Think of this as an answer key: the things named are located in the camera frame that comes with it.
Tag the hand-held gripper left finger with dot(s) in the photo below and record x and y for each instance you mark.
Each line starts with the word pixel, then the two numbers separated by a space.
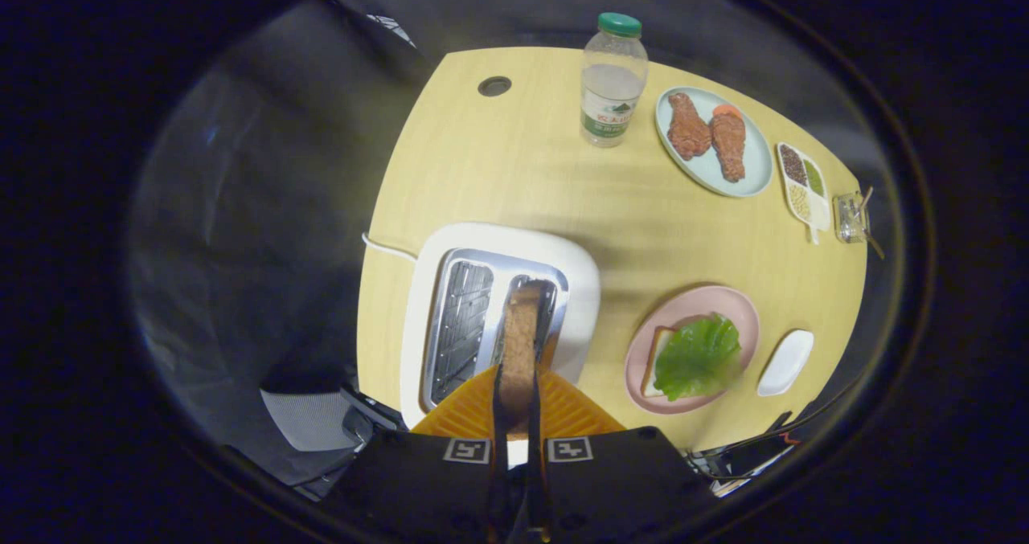
pixel 418 488

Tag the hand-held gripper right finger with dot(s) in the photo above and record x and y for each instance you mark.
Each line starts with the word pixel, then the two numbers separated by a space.
pixel 619 488

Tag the green lettuce leaf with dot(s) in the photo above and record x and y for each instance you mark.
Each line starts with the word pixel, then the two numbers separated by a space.
pixel 699 359

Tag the brown toast slice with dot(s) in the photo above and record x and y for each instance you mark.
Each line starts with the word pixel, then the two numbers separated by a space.
pixel 521 343

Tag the grey mesh office chair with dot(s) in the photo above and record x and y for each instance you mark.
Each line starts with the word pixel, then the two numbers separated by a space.
pixel 309 419

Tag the white bread slice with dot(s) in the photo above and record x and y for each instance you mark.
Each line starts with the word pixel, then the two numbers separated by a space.
pixel 653 363

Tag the pink round plate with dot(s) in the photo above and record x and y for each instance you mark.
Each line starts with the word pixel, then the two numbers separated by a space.
pixel 691 303

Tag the white square plate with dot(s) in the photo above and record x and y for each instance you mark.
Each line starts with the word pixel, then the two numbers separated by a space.
pixel 786 361

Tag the cream white toaster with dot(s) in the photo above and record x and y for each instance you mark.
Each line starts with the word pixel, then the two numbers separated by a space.
pixel 571 279

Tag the black backdrop cloth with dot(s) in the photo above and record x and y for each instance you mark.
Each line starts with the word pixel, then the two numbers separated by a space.
pixel 265 206

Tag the white divided grain dish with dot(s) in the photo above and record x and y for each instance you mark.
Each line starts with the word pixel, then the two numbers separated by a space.
pixel 818 206

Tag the pale blue oval plate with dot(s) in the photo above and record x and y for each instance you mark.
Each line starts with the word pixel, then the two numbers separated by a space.
pixel 756 170

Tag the wooden spoon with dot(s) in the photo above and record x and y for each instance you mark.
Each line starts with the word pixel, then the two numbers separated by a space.
pixel 875 244

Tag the clear glass utensil holder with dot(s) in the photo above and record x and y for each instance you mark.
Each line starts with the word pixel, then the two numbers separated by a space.
pixel 848 218

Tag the brown meat piece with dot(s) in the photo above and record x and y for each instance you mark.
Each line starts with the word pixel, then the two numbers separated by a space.
pixel 689 128
pixel 729 146

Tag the wooden stick utensil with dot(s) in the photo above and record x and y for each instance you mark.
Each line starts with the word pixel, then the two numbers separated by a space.
pixel 865 198

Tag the clear plastic water bottle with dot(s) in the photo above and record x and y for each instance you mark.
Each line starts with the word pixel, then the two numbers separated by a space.
pixel 612 86

